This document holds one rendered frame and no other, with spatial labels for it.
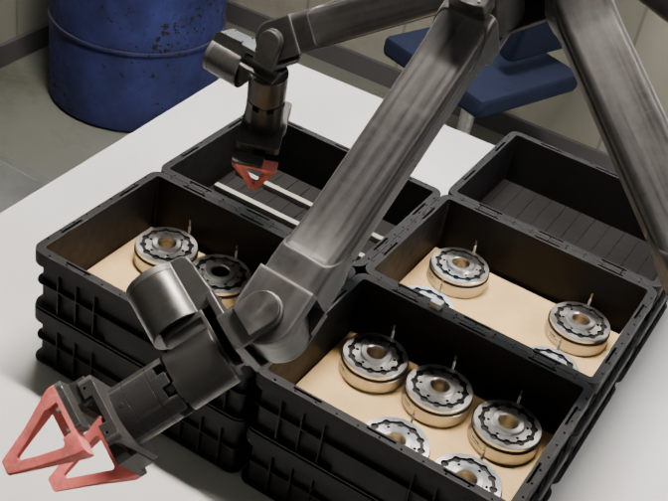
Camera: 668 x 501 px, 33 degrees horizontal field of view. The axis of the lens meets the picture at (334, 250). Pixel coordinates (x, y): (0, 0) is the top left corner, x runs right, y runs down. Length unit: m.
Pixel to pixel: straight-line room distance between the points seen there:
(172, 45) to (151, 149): 1.27
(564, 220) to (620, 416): 0.41
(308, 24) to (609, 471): 0.86
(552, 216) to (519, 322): 0.35
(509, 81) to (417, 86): 2.40
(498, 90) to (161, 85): 1.08
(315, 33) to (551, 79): 2.00
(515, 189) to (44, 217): 0.90
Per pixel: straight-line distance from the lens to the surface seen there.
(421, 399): 1.69
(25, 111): 3.89
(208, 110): 2.58
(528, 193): 2.27
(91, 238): 1.84
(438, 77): 1.06
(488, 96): 3.34
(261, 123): 1.70
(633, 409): 2.06
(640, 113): 1.04
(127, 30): 3.62
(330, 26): 1.59
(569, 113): 4.08
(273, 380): 1.56
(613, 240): 2.22
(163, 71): 3.70
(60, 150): 3.70
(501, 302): 1.96
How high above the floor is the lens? 1.99
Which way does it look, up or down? 36 degrees down
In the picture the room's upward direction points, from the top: 11 degrees clockwise
